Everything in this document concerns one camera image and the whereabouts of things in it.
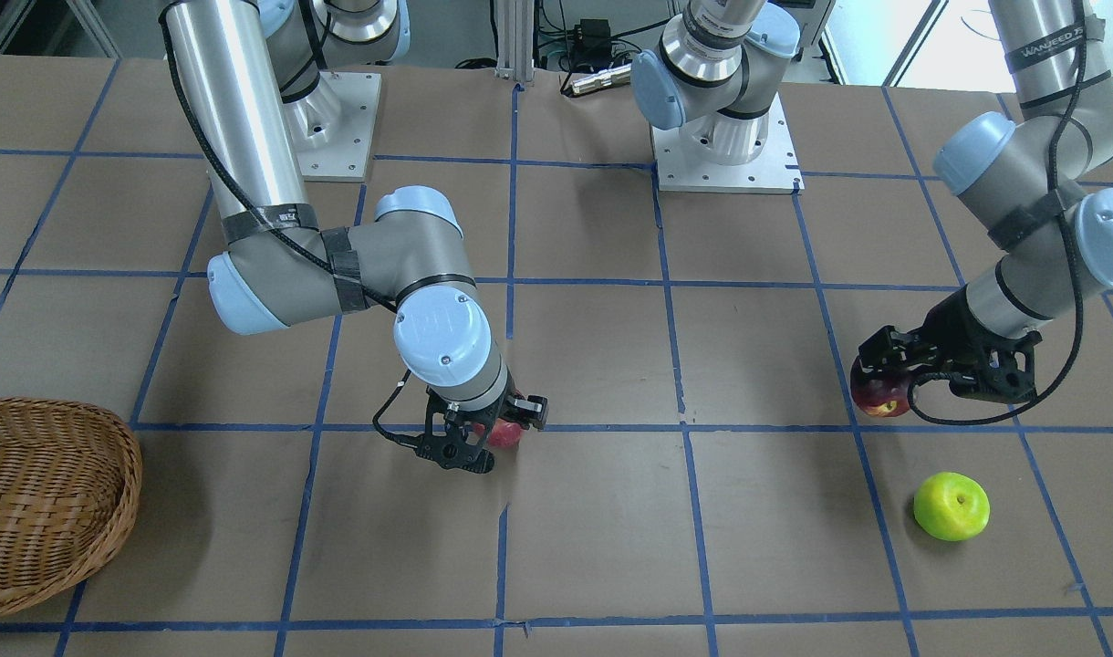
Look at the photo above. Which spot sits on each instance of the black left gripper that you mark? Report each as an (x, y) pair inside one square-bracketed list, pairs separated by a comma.
[(947, 331)]

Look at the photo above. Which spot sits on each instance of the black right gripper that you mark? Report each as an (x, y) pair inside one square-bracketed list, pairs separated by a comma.
[(530, 407)]

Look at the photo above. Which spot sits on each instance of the red yellow apple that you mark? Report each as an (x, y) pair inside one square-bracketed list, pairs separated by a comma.
[(501, 435)]

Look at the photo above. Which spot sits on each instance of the dark red apple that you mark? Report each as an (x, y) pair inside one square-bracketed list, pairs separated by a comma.
[(879, 393)]

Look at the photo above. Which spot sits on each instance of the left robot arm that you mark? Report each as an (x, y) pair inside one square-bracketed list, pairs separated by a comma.
[(718, 65)]

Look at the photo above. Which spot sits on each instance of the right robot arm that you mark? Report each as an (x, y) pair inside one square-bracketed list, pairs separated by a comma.
[(281, 269)]

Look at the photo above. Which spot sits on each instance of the wicker basket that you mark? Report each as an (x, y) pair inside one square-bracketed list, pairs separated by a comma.
[(71, 474)]

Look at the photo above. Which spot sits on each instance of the green apple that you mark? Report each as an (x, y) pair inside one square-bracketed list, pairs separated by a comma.
[(951, 507)]

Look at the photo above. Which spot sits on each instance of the silver connector plug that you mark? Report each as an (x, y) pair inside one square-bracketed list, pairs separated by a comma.
[(612, 78)]

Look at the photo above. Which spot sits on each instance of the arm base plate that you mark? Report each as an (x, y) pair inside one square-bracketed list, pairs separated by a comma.
[(332, 128), (719, 154)]

